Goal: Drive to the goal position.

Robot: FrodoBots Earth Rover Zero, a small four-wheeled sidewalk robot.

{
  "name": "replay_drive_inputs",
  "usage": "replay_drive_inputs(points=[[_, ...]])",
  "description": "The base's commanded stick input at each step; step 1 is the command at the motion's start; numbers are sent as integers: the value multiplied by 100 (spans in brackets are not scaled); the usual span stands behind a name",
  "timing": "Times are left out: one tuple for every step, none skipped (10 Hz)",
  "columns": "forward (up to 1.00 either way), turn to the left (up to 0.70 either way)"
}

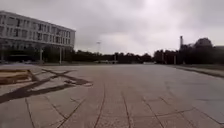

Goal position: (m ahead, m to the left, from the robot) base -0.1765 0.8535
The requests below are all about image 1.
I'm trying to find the tall chimney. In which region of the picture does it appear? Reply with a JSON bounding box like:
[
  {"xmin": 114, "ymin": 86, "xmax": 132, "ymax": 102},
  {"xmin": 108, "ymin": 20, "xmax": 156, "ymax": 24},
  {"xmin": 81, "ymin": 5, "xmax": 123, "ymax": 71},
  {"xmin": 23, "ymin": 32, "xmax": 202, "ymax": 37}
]
[{"xmin": 179, "ymin": 35, "xmax": 184, "ymax": 51}]

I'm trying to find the domed building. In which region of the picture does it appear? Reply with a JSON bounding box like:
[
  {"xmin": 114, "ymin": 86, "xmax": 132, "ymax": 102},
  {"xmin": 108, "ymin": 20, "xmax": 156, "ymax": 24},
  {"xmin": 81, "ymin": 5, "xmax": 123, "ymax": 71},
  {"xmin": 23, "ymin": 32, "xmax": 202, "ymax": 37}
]
[{"xmin": 193, "ymin": 37, "xmax": 214, "ymax": 51}]

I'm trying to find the grey paved plaza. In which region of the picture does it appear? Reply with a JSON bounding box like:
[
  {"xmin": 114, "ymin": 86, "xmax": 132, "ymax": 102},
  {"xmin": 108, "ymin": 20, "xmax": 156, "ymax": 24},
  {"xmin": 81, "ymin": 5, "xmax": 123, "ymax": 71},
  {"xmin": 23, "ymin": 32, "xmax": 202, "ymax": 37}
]
[{"xmin": 0, "ymin": 63, "xmax": 224, "ymax": 128}]

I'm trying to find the row of dark trees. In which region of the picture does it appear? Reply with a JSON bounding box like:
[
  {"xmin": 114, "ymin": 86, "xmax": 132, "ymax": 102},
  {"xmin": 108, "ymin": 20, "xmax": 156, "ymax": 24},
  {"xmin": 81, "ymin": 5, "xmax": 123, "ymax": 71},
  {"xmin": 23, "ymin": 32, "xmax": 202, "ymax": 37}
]
[{"xmin": 63, "ymin": 46, "xmax": 224, "ymax": 66}]

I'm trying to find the large white building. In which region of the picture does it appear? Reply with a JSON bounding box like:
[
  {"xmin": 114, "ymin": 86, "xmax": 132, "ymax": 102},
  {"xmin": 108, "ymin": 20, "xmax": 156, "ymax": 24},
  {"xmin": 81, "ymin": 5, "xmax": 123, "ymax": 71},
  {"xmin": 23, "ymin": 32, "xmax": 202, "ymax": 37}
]
[{"xmin": 0, "ymin": 10, "xmax": 77, "ymax": 64}]

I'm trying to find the grass strip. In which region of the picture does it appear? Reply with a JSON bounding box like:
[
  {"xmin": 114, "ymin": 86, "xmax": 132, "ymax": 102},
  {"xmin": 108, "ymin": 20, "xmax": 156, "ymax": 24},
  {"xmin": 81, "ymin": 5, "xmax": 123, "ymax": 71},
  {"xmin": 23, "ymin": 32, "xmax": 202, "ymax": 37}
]
[{"xmin": 169, "ymin": 63, "xmax": 224, "ymax": 78}]

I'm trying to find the tall light mast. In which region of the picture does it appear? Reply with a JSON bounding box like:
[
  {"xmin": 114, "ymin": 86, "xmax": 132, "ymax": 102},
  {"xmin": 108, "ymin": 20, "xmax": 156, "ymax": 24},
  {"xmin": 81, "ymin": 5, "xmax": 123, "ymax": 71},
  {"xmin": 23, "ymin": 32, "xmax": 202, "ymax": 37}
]
[{"xmin": 96, "ymin": 40, "xmax": 102, "ymax": 54}]

